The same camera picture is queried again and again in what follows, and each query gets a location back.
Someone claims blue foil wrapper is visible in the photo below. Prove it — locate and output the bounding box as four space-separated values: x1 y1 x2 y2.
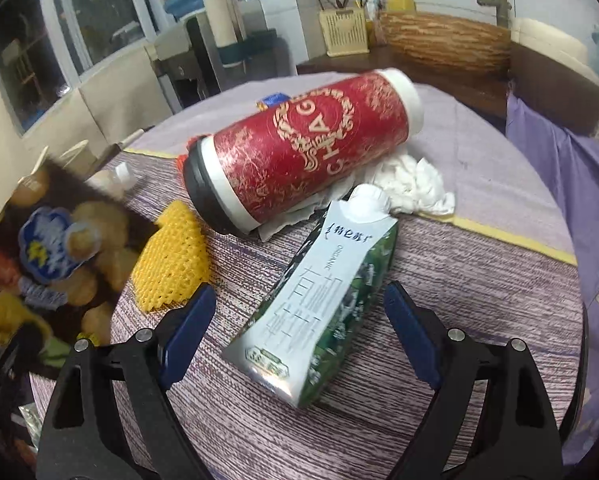
257 92 290 110

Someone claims yellow soap bottle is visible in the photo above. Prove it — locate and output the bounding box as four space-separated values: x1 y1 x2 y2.
386 0 417 13

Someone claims paper towel roll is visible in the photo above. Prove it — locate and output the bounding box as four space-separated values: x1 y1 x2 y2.
203 0 247 48

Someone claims bronze faucet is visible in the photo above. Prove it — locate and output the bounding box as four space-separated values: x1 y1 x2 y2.
476 0 512 28

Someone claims red cylindrical tea canister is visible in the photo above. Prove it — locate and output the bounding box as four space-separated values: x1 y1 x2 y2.
182 68 424 235

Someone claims water dispenser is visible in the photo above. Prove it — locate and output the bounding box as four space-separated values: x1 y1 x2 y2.
153 0 290 112

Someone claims woven wicker basket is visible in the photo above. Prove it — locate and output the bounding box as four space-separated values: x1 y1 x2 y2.
380 11 512 76

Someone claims window frame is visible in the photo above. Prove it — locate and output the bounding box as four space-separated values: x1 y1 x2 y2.
0 0 156 132

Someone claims yellow foam fruit net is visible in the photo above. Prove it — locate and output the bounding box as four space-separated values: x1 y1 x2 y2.
131 200 211 313

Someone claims colourful snack bag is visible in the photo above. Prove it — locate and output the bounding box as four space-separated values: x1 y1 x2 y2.
0 159 157 378

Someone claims orange foam fruit net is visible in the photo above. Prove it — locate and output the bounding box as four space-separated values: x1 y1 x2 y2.
176 154 188 171

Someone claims green white milk carton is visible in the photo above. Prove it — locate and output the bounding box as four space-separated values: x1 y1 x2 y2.
222 184 398 408

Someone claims brown white sink basin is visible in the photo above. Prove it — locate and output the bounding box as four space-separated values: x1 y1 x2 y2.
510 18 599 136

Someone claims purple striped tablecloth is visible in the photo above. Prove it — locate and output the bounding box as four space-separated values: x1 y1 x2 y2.
28 71 585 480

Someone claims purple floral cloth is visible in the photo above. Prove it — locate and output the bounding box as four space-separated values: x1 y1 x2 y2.
505 94 599 465

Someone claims white tissue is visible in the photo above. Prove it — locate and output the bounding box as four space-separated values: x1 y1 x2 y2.
256 148 457 242

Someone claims beige chopstick holder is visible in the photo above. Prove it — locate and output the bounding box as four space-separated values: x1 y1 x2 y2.
319 8 369 58

